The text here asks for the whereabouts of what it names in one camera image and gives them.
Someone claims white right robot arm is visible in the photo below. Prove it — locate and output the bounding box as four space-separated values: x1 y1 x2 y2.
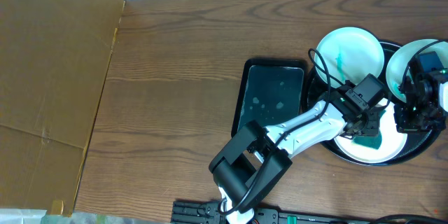
394 69 447 134

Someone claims black round tray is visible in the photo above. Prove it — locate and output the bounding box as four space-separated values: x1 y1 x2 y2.
300 40 441 167

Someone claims black rectangular water tray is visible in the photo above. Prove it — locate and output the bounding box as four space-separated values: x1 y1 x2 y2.
231 57 307 136

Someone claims brown cardboard panel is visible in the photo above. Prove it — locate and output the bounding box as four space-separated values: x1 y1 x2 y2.
1 0 125 216

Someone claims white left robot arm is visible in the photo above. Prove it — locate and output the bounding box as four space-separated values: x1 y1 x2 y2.
209 80 390 223

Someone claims white plate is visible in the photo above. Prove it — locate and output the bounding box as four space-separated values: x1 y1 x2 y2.
335 101 407 164

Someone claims mint green plate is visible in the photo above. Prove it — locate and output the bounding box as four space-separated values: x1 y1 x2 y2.
311 27 385 88
386 39 448 102

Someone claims mint green plate right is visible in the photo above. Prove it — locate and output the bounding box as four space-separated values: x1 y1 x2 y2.
386 39 448 102

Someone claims green scouring sponge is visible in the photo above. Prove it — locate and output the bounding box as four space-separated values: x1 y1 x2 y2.
352 110 385 150

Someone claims mint green plate left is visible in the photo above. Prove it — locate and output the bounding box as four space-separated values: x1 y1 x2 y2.
311 27 385 88

